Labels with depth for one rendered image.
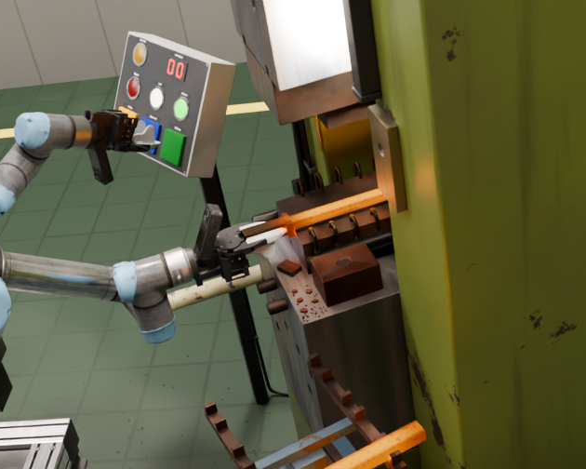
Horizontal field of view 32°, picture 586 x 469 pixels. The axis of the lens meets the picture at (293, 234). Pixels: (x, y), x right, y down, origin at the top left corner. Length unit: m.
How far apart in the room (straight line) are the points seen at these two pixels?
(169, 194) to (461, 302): 2.62
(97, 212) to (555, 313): 2.70
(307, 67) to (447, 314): 0.50
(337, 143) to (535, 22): 0.85
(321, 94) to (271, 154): 2.43
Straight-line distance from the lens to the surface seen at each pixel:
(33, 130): 2.22
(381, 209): 2.14
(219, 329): 3.48
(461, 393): 1.88
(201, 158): 2.45
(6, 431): 3.04
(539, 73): 1.59
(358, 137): 2.31
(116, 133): 2.33
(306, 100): 1.92
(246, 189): 4.15
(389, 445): 1.71
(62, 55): 5.37
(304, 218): 2.12
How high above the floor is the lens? 2.20
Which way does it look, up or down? 35 degrees down
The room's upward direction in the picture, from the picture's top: 11 degrees counter-clockwise
